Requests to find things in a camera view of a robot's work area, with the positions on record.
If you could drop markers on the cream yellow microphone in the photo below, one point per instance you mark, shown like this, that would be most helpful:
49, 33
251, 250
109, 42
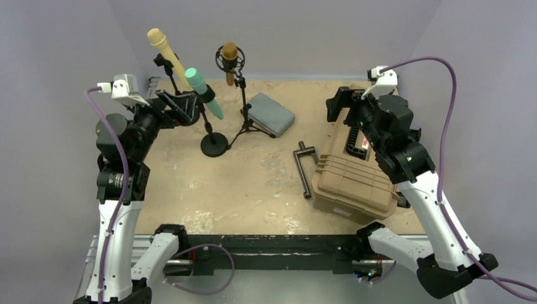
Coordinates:
159, 40

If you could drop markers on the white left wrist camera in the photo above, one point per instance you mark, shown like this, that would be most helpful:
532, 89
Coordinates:
124, 89

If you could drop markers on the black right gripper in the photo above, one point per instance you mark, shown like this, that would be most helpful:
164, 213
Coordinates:
346, 95

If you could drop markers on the black round-base stand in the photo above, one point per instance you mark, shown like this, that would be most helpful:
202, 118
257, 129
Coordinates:
167, 66
214, 144

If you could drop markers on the mint green microphone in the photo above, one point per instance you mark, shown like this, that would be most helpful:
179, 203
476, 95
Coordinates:
197, 81

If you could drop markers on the black tripod shock-mount stand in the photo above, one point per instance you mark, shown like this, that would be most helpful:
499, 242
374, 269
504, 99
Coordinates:
240, 82

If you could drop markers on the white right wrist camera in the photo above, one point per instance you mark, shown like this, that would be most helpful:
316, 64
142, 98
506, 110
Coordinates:
383, 81

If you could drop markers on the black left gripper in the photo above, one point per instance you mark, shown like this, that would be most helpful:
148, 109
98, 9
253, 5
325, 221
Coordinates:
180, 107

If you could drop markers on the dark metal door handle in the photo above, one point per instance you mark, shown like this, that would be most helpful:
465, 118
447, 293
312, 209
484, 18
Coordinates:
297, 154

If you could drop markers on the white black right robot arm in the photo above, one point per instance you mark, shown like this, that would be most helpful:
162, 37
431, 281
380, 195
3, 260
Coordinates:
451, 260

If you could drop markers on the gold brown microphone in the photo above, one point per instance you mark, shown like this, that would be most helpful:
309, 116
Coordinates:
229, 54

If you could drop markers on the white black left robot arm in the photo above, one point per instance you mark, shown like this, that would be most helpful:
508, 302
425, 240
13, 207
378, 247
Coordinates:
123, 144

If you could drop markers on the tan hard equipment case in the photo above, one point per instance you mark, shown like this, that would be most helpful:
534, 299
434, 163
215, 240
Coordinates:
347, 180

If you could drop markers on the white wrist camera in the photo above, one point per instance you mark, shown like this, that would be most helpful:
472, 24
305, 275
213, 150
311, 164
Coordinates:
383, 81
124, 89

